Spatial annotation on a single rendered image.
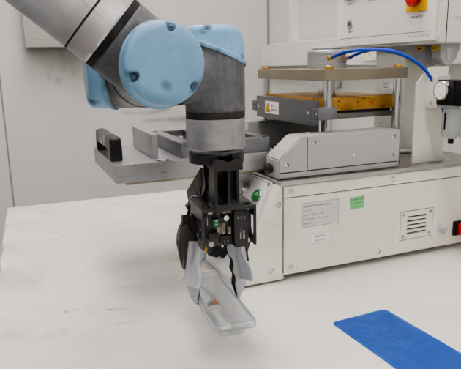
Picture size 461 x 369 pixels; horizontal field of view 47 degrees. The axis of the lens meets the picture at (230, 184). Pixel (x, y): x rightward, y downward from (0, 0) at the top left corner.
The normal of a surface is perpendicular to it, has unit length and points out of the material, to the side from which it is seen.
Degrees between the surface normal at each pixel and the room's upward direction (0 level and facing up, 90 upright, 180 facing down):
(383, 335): 0
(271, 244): 90
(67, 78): 90
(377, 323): 0
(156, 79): 85
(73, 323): 0
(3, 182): 90
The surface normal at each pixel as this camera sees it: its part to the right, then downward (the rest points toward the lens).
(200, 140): -0.44, 0.21
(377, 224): 0.38, 0.19
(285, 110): -0.92, 0.11
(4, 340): -0.02, -0.98
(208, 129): -0.22, 0.22
